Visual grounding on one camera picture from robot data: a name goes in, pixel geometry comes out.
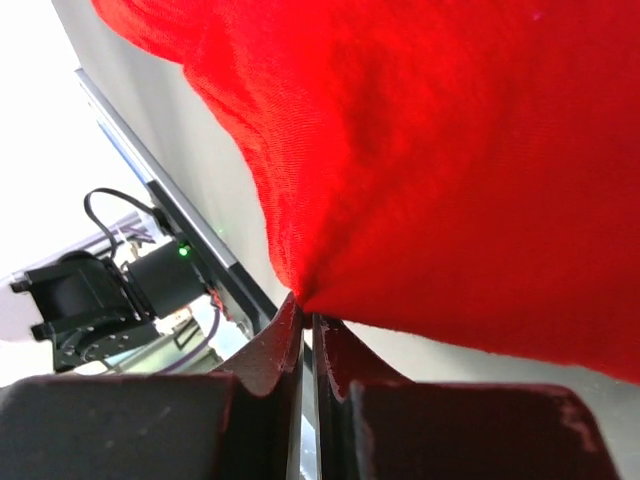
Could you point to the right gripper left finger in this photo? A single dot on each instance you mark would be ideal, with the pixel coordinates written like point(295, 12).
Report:
point(240, 421)

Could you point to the red t shirt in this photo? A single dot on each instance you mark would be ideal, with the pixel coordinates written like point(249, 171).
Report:
point(467, 171)

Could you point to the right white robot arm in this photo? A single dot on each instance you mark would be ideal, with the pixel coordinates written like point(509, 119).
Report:
point(91, 310)

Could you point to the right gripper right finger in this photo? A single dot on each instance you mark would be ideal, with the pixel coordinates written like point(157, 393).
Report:
point(375, 423)

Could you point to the aluminium frame rail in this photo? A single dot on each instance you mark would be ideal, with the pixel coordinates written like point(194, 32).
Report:
point(181, 214)

